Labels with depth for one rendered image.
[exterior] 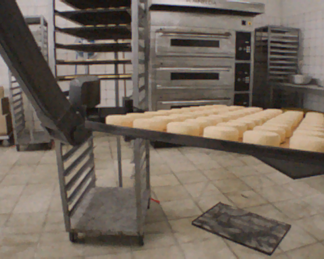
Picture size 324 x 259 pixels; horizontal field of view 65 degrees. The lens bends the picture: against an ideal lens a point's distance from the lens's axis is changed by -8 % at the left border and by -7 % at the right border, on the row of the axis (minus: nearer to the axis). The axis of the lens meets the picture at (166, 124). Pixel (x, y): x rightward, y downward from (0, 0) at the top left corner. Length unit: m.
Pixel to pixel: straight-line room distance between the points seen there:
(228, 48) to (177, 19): 0.80
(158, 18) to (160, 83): 0.84
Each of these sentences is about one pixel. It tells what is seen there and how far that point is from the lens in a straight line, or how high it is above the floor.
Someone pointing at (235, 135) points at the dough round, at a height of 1.01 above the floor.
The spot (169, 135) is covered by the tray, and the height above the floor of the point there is 1.01.
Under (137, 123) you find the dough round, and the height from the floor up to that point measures 1.01.
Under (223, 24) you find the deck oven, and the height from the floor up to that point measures 1.70.
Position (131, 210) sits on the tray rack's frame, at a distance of 1.96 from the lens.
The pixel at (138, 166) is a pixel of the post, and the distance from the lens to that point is 1.53.
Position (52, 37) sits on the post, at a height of 1.27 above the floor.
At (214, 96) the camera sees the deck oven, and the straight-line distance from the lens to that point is 3.90.
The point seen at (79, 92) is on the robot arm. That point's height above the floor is 1.05.
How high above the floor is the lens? 1.10
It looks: 12 degrees down
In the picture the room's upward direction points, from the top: straight up
